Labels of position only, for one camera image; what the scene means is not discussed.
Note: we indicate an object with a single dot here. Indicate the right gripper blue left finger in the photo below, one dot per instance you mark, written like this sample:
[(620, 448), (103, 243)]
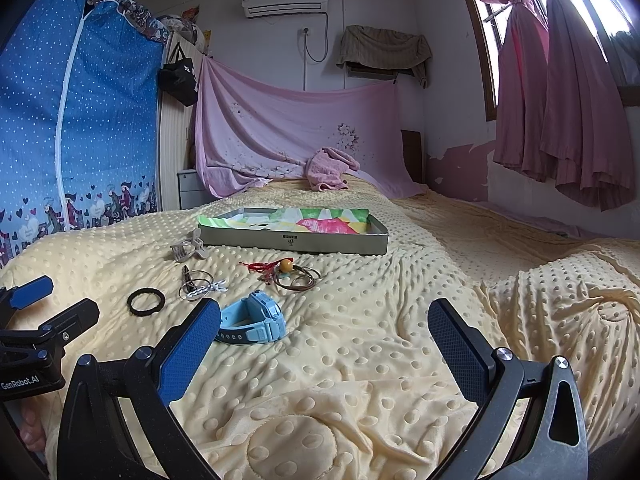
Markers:
[(94, 441)]

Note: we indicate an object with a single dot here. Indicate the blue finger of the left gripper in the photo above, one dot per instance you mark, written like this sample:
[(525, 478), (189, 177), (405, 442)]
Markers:
[(17, 298), (65, 322)]

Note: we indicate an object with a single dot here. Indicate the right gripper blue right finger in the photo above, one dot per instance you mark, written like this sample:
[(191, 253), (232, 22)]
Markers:
[(551, 442)]

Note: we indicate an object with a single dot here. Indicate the light blue wrist watch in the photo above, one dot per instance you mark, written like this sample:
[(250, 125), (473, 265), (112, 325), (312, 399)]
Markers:
[(254, 319)]

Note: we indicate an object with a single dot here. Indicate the black hair clip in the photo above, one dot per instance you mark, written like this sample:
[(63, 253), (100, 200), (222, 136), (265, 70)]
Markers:
[(187, 280)]

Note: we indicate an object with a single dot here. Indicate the white braided hair clip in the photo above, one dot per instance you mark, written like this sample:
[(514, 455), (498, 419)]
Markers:
[(211, 287)]

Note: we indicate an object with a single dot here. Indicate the person's left hand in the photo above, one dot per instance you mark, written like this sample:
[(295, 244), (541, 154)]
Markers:
[(32, 432)]

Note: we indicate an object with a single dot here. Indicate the grey claw hair clip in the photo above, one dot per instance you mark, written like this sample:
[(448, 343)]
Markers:
[(191, 247)]

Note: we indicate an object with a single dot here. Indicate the grey bedside cabinet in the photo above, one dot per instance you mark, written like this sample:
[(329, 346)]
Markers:
[(191, 190)]

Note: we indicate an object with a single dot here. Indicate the yellow dotted bed blanket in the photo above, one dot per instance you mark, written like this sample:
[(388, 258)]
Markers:
[(357, 388)]

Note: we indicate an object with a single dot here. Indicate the blue dotted fabric wardrobe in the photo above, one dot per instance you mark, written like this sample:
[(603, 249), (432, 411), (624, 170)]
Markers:
[(79, 118)]

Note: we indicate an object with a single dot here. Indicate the wooden wardrobe panel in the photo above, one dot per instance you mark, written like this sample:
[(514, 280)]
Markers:
[(175, 131)]

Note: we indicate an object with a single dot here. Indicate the black hanging bag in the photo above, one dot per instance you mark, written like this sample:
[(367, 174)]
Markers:
[(178, 80)]

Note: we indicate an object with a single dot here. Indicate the colourful paper tray liner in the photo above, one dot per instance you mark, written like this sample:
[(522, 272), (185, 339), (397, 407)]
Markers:
[(307, 220)]

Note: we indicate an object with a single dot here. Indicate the pink hanging sheet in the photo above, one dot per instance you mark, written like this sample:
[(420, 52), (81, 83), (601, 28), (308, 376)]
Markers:
[(248, 133)]

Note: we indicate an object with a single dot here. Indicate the grey metal tray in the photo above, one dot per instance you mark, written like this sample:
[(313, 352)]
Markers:
[(372, 243)]

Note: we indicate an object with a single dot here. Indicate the pink curtain right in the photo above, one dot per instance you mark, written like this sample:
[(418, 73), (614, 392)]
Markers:
[(585, 129)]

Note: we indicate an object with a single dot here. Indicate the pink curtain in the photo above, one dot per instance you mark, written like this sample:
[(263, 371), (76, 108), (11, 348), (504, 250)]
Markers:
[(585, 129), (522, 92)]

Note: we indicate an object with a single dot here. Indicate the crumpled pink cloth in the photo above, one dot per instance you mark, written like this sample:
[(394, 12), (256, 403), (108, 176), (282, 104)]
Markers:
[(324, 171)]

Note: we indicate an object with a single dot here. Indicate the pink curtain left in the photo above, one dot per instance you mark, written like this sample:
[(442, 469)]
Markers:
[(522, 92)]

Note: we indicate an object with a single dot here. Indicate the white air conditioner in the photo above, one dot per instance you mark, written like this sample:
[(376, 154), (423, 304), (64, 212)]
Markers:
[(264, 8)]

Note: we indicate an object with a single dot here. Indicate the brown hanging cloth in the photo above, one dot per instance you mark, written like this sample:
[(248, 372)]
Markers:
[(385, 49)]

